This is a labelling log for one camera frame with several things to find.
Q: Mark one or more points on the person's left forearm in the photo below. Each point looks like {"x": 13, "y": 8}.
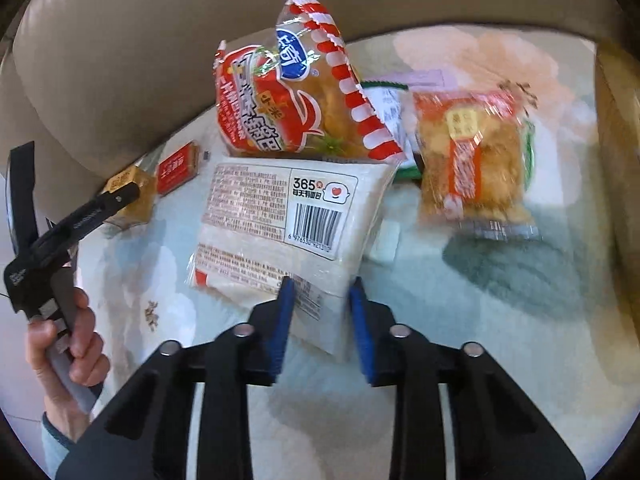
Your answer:
{"x": 55, "y": 450}

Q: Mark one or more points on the beige sofa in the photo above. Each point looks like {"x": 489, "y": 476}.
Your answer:
{"x": 150, "y": 60}

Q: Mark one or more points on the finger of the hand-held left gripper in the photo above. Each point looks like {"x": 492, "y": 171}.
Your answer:
{"x": 90, "y": 215}

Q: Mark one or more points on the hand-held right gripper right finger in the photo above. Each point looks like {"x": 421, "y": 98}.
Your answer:
{"x": 362, "y": 330}

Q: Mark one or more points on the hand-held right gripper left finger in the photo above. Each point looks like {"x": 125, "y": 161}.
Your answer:
{"x": 280, "y": 325}

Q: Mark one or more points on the orange fried pastry packet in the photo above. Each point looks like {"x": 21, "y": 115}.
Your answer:
{"x": 475, "y": 170}

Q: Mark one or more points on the white bread packet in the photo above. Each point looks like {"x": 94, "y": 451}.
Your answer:
{"x": 260, "y": 210}

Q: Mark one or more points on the orange red snack packet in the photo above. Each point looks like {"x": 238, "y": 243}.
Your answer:
{"x": 250, "y": 110}

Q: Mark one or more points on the golden brown square packet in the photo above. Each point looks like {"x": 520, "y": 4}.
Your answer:
{"x": 137, "y": 202}

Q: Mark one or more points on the red white striped clear packet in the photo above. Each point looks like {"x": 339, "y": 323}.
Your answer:
{"x": 340, "y": 105}

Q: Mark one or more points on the small red snack packet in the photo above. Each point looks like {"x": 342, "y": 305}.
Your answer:
{"x": 175, "y": 170}

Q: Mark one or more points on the tan cardboard box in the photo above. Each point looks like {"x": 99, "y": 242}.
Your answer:
{"x": 620, "y": 160}

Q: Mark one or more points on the person's left hand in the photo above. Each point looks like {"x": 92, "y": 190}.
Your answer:
{"x": 87, "y": 355}

